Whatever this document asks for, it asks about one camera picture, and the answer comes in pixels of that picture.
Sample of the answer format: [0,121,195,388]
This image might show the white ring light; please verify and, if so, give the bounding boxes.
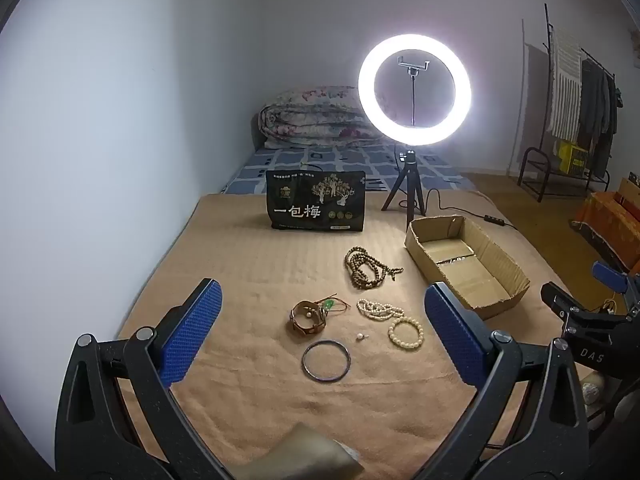
[357,34,472,147]

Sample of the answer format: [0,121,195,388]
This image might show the black tripod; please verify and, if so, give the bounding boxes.
[381,146,427,233]

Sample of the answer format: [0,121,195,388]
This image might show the long brown bead necklace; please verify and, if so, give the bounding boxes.
[344,246,405,291]

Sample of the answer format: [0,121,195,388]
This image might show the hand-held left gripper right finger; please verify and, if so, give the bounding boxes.
[424,281,603,480]

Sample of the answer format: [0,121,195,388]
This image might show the white bead necklace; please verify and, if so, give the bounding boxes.
[356,298,405,322]

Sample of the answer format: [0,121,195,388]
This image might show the black phone holder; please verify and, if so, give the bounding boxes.
[397,52,431,128]

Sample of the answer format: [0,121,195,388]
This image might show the white fringed scarf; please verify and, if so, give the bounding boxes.
[547,27,583,136]

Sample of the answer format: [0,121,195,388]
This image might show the black power cable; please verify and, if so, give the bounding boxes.
[425,189,518,229]

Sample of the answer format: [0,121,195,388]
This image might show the dark hanging clothes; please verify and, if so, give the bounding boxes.
[575,57,618,178]

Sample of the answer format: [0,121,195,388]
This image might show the black clothes rack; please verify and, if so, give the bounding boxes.
[517,2,621,203]

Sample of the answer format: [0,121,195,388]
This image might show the person's left hand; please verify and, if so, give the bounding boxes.
[234,422,363,480]

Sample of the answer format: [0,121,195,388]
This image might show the orange cloth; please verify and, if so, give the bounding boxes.
[572,190,640,271]

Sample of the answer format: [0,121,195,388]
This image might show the brown cardboard carton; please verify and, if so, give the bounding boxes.
[617,176,640,208]

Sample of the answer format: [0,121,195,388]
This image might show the yellow crate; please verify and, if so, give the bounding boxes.
[554,140,591,173]

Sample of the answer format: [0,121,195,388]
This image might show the thin dark bangle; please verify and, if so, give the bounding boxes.
[301,340,351,383]

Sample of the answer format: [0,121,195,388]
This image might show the folded floral quilt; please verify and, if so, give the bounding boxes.
[257,85,383,150]

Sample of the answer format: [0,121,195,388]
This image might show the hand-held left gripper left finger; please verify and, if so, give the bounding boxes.
[54,278,236,480]

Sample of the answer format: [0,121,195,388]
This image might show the green pendant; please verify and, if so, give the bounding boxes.
[317,292,353,316]

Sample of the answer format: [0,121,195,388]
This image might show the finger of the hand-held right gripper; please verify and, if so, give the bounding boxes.
[541,282,633,333]
[591,260,640,311]

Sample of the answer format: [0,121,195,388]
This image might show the white bead bracelet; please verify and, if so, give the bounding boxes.
[388,316,425,351]

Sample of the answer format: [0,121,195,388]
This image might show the black snack bag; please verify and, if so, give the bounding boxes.
[265,169,367,235]

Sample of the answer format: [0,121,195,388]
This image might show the cardboard box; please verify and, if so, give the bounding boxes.
[404,215,531,321]

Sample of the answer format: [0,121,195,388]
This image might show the blue checked bed sheet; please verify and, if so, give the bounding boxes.
[222,142,478,196]

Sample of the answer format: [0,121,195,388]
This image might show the brown wooden bracelet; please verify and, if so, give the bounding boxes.
[289,299,328,335]

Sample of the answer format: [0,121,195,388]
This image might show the person's right hand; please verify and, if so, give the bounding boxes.
[582,371,607,406]

